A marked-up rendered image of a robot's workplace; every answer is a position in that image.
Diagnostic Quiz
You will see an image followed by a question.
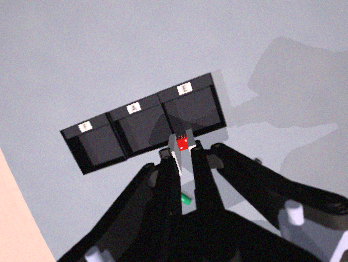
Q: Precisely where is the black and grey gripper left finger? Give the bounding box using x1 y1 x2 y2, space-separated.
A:
57 134 182 262

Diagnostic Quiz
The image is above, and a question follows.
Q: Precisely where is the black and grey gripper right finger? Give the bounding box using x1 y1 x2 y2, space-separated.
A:
186 129 348 262

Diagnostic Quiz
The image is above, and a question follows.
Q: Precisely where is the black three-compartment bin rack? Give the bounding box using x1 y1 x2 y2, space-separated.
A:
60 72 225 175

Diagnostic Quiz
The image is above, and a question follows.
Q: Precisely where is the green aa battery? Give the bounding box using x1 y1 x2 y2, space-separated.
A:
181 192 191 205

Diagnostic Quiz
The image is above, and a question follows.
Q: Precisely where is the red die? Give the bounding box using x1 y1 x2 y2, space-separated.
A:
176 134 189 151

